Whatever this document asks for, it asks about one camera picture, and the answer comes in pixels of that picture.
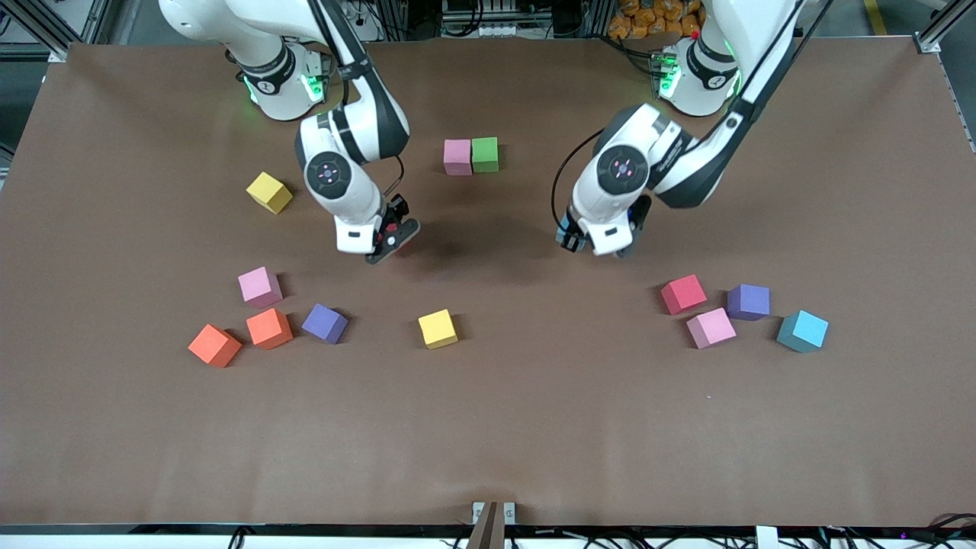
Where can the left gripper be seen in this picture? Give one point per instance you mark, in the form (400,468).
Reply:
(642,214)

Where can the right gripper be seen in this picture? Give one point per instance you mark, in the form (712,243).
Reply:
(397,208)

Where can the yellow foam cube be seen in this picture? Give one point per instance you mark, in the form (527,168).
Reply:
(438,329)
(269,192)

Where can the pink foam cube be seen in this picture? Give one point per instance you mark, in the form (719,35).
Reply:
(711,328)
(260,287)
(457,156)

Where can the green foam cube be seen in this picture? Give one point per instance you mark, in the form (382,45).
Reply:
(485,154)

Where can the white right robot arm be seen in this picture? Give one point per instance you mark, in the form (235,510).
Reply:
(358,122)

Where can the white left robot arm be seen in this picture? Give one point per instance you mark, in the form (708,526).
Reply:
(686,168)

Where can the purple foam cube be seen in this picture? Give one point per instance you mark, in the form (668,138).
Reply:
(748,302)
(325,322)

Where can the orange foam cube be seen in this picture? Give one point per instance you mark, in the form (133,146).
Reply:
(214,345)
(268,329)

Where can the brown paper table cover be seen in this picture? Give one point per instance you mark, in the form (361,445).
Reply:
(534,427)

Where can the pile of orange objects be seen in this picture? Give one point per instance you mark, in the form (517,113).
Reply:
(648,19)

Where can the grey equipment box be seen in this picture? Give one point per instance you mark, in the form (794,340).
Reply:
(496,15)

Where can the brown pointed pole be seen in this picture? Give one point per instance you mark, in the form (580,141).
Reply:
(488,530)

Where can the small white block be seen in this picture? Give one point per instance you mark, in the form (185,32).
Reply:
(766,537)

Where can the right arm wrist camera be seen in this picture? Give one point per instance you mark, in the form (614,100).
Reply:
(396,207)

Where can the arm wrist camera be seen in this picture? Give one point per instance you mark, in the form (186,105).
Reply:
(639,229)
(396,207)

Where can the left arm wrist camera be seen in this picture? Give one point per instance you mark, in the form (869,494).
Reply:
(639,229)

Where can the black table edge rail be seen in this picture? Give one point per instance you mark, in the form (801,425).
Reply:
(152,528)

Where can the aluminium frame profile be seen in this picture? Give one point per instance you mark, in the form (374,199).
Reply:
(942,27)
(47,24)

